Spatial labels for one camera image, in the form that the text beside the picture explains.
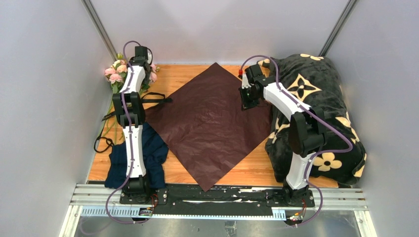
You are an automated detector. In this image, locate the pink fake flower bouquet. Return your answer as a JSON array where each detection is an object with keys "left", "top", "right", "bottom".
[{"left": 97, "top": 51, "right": 160, "bottom": 146}]

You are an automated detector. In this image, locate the dark red wrapping paper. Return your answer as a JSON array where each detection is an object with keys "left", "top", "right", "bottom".
[{"left": 145, "top": 63, "right": 272, "bottom": 191}]

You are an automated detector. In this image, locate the black floral plush blanket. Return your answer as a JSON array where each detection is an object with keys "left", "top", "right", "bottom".
[{"left": 256, "top": 53, "right": 367, "bottom": 188}]

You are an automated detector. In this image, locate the black ribbon strap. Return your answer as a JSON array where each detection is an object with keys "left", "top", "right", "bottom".
[{"left": 93, "top": 92, "right": 173, "bottom": 154}]

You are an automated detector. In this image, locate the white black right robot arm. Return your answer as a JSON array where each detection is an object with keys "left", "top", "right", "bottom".
[{"left": 238, "top": 65, "right": 327, "bottom": 206}]

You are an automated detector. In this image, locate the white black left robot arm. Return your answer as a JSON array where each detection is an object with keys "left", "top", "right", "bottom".
[{"left": 112, "top": 45, "right": 151, "bottom": 204}]

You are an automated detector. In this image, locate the navy blue cloth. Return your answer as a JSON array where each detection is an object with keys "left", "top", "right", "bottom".
[{"left": 104, "top": 123, "right": 168, "bottom": 189}]

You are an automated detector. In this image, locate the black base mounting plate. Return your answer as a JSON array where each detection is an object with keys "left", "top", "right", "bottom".
[{"left": 120, "top": 184, "right": 315, "bottom": 217}]

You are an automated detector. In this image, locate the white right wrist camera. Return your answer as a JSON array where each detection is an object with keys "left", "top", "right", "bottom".
[{"left": 241, "top": 75, "right": 251, "bottom": 96}]

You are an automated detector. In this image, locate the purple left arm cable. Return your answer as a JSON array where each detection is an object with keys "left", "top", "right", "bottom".
[{"left": 105, "top": 40, "right": 153, "bottom": 225}]

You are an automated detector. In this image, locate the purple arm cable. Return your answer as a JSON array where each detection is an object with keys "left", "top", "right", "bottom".
[
  {"left": 240, "top": 55, "right": 354, "bottom": 226},
  {"left": 105, "top": 40, "right": 153, "bottom": 225}
]

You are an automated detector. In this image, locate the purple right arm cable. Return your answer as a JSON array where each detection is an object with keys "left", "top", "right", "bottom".
[{"left": 240, "top": 55, "right": 354, "bottom": 226}]

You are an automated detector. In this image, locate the aluminium frame rail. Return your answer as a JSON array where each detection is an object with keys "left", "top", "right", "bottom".
[{"left": 60, "top": 184, "right": 377, "bottom": 237}]

